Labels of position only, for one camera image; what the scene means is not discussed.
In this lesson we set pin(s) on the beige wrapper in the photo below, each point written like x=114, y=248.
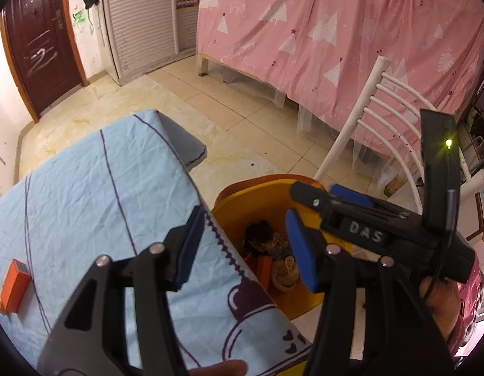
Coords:
x=285, y=276

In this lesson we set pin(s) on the white metal chair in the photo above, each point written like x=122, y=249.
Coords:
x=367, y=98

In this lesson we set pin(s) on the person's left hand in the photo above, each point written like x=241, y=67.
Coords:
x=218, y=369

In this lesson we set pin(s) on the wooden bed frame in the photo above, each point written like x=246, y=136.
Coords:
x=204, y=64

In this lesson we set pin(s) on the white slatted wardrobe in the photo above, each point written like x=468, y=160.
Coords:
x=140, y=27

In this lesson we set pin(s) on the person's right forearm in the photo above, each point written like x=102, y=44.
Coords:
x=469, y=313

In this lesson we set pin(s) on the person's right hand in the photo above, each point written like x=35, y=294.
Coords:
x=441, y=301

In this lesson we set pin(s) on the dark cluttered shelf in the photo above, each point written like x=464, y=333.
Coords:
x=480, y=125

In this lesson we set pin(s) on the brown door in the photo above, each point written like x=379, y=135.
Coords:
x=38, y=47

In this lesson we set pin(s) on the light blue printed cloth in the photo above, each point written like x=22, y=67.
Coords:
x=89, y=188

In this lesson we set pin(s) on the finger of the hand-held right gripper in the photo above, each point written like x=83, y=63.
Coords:
x=351, y=195
x=308, y=196

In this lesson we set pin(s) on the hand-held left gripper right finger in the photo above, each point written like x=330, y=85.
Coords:
x=300, y=250

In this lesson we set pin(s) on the pink tree print sheet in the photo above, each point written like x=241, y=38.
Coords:
x=324, y=15

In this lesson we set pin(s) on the yellow bin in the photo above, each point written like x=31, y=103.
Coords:
x=242, y=203

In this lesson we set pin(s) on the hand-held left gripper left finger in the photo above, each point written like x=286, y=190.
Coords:
x=191, y=243

